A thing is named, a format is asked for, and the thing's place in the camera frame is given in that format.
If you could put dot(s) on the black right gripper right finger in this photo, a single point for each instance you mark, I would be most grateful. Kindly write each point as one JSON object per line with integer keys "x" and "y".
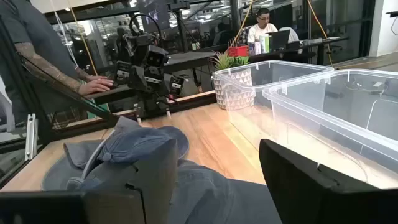
{"x": 295, "y": 193}

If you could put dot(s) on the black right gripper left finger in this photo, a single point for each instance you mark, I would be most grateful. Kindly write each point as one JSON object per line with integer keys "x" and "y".
{"x": 155, "y": 186}

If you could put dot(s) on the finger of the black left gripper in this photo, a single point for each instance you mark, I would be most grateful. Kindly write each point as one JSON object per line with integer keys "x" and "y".
{"x": 167, "y": 110}
{"x": 139, "y": 114}

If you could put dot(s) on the dark navy baseball cap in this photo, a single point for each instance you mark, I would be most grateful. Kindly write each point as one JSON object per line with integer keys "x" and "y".
{"x": 126, "y": 124}
{"x": 146, "y": 140}
{"x": 217, "y": 199}

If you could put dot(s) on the grey baseball cap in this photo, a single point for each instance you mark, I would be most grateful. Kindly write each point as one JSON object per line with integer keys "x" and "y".
{"x": 57, "y": 177}

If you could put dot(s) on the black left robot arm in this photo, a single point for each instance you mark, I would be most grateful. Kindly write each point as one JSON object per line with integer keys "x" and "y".
{"x": 138, "y": 42}

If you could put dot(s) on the person's hand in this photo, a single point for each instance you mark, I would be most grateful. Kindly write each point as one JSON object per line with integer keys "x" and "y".
{"x": 96, "y": 85}

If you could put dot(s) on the potted plant in patterned pot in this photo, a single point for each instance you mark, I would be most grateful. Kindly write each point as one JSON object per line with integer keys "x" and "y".
{"x": 221, "y": 62}

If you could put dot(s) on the clear plastic storage bin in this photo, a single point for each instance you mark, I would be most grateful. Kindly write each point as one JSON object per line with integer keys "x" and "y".
{"x": 311, "y": 118}
{"x": 280, "y": 93}

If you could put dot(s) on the red box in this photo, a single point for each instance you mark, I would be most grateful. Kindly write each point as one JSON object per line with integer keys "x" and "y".
{"x": 237, "y": 51}

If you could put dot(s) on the person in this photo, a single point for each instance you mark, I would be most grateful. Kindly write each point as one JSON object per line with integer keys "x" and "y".
{"x": 40, "y": 37}
{"x": 262, "y": 29}

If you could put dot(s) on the white green container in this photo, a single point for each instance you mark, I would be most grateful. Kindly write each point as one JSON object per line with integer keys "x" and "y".
{"x": 264, "y": 43}

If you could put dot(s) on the black laptop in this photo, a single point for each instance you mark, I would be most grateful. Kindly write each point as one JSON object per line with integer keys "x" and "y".
{"x": 280, "y": 40}

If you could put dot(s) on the white office chair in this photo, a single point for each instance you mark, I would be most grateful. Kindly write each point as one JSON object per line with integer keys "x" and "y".
{"x": 289, "y": 34}

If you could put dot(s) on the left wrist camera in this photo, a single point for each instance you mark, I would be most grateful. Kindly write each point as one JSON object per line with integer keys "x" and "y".
{"x": 157, "y": 56}

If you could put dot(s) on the black aluminium table frame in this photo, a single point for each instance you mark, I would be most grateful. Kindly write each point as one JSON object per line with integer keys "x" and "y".
{"x": 199, "y": 101}

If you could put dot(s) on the silver aluminium bracket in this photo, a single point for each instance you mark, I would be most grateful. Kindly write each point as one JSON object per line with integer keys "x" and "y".
{"x": 31, "y": 137}

